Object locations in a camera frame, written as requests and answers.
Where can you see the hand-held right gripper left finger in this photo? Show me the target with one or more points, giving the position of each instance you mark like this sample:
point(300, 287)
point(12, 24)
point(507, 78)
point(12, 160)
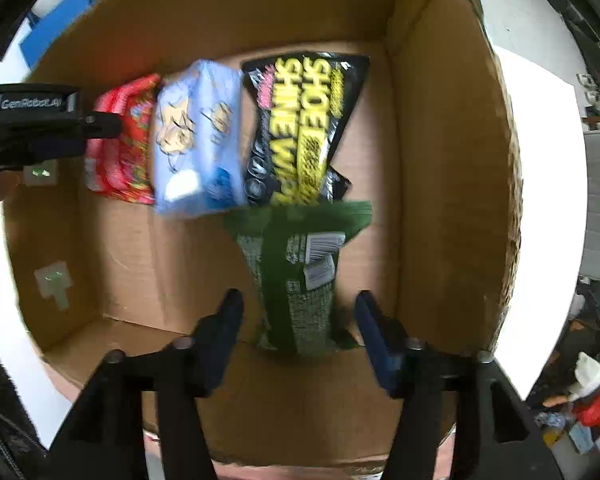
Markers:
point(219, 340)

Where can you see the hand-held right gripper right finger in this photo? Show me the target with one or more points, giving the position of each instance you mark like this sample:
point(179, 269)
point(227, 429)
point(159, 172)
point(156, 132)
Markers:
point(380, 345)

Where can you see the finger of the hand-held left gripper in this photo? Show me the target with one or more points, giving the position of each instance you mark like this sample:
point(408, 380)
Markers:
point(102, 126)

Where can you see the red printed packet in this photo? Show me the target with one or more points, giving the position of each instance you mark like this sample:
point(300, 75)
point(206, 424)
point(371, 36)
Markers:
point(117, 145)

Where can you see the green wipes packet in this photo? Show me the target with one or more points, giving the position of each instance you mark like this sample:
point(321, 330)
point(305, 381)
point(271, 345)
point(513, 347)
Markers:
point(292, 280)

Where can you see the light blue tissue packet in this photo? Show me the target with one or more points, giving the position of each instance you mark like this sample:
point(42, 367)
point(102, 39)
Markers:
point(197, 140)

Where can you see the cardboard box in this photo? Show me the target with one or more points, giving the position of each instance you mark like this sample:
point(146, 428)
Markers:
point(430, 185)

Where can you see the black and yellow wipes packet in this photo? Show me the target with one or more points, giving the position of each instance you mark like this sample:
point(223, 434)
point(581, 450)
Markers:
point(300, 125)

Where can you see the blue folder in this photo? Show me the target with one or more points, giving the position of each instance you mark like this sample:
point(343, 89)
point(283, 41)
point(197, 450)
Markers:
point(55, 22)

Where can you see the red and white toy figure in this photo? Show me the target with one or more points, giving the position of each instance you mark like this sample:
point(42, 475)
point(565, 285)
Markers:
point(592, 390)

